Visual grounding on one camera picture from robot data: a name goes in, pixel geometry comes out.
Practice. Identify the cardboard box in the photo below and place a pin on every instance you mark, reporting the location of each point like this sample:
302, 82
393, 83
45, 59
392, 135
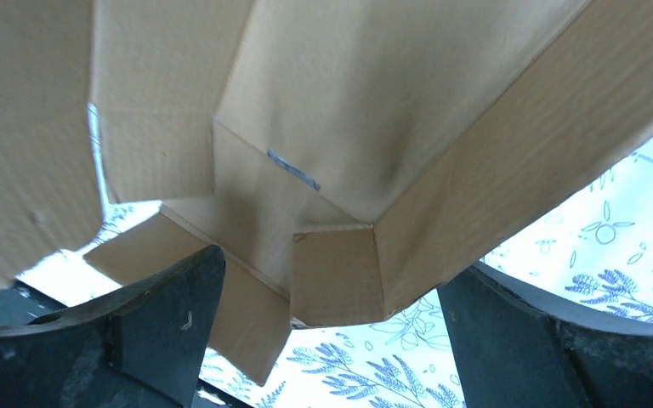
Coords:
348, 156

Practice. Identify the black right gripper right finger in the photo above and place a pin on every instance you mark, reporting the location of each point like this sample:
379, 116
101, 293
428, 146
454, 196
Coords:
516, 345

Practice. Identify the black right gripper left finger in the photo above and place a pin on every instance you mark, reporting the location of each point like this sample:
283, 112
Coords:
139, 346

